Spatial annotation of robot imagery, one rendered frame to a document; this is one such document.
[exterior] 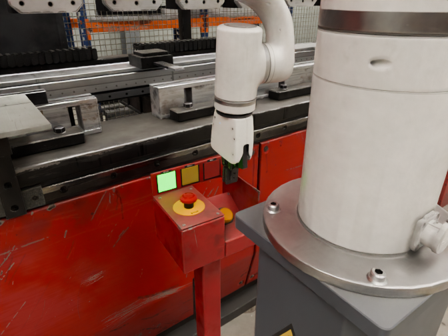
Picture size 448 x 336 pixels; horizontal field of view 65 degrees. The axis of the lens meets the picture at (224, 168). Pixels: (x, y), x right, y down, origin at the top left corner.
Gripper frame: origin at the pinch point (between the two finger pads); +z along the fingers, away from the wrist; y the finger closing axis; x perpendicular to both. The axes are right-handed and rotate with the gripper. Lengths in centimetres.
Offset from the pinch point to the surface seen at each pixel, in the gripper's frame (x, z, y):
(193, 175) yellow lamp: -4.2, 4.4, -9.9
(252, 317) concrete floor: 27, 86, -16
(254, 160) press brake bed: 26.5, 15.5, -24.7
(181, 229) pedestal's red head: -14.8, 6.1, 5.2
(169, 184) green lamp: -10.6, 5.2, -9.8
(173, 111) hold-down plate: 1.6, -2.6, -34.0
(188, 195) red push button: -9.8, 3.7, -1.6
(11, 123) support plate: -39.1, -14.3, -14.1
